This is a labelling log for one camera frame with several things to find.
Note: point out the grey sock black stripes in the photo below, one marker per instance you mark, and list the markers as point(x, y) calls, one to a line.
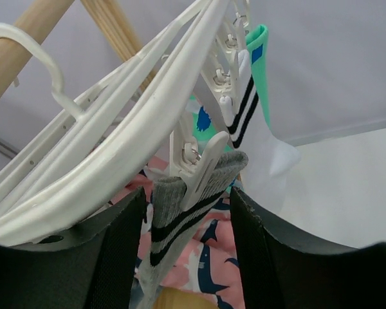
point(186, 209)

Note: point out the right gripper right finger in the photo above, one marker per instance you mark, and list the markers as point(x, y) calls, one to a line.
point(283, 266)

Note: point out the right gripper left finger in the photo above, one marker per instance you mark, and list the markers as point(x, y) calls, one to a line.
point(90, 265)

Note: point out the teal patterned sock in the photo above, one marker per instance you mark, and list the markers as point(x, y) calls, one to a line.
point(203, 130)

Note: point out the white clip sock hanger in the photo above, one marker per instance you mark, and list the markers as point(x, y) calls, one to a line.
point(110, 141)

